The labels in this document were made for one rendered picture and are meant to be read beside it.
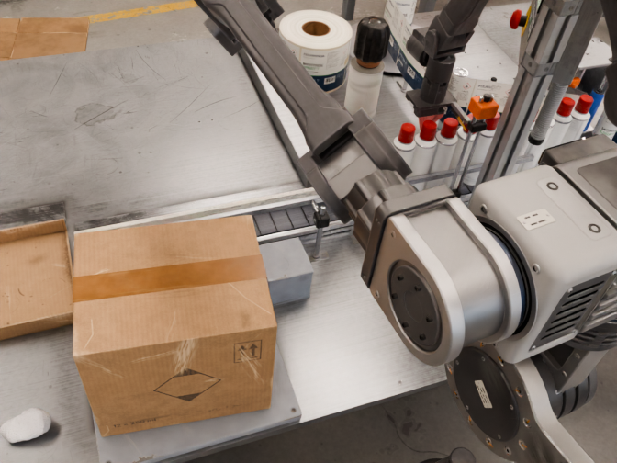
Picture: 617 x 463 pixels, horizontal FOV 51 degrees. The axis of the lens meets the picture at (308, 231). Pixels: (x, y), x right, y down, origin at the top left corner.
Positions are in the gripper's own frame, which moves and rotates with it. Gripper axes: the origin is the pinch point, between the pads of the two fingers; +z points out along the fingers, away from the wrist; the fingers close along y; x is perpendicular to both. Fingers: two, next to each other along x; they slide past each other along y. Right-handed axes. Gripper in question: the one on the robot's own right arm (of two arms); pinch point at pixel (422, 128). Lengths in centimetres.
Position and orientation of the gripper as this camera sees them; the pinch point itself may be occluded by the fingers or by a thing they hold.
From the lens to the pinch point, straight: 154.9
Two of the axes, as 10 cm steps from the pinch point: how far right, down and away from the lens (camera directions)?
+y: -9.4, 2.0, -2.9
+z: -0.9, 6.7, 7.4
